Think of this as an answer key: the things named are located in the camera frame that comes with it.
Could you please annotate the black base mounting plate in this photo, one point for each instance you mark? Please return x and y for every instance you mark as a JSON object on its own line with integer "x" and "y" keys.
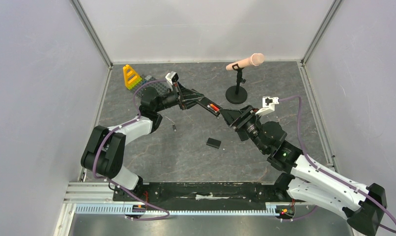
{"x": 200, "y": 196}

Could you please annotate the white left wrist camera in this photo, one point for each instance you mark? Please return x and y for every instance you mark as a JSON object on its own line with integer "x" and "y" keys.
{"x": 171, "y": 78}

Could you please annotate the black microphone stand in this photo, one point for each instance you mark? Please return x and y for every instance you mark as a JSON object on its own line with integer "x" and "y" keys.
{"x": 237, "y": 94}

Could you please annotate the black remote with buttons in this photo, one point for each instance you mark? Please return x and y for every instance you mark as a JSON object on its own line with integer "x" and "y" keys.
{"x": 206, "y": 106}

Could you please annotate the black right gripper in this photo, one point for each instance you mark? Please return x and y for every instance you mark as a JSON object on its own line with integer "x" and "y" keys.
{"x": 240, "y": 120}

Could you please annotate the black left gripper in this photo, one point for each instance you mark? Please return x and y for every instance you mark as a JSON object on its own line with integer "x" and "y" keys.
{"x": 185, "y": 94}

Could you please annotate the black battery cover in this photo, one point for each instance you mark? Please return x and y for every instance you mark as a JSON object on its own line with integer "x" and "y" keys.
{"x": 213, "y": 143}

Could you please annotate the grey studded baseplate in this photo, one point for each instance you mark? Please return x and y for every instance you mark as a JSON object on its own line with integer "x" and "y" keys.
{"x": 142, "y": 84}

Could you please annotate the black orange AAA battery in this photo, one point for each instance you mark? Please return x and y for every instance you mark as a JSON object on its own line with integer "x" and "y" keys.
{"x": 214, "y": 107}

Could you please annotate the yellow toy ladder block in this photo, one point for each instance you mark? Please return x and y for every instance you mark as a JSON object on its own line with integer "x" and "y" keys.
{"x": 131, "y": 77}

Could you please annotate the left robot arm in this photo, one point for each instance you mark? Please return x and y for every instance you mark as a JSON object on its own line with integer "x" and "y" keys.
{"x": 104, "y": 152}

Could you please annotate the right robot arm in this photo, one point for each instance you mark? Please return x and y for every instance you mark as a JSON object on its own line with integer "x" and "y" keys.
{"x": 302, "y": 178}

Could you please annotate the pink microphone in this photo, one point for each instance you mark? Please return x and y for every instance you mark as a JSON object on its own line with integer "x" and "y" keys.
{"x": 255, "y": 59}

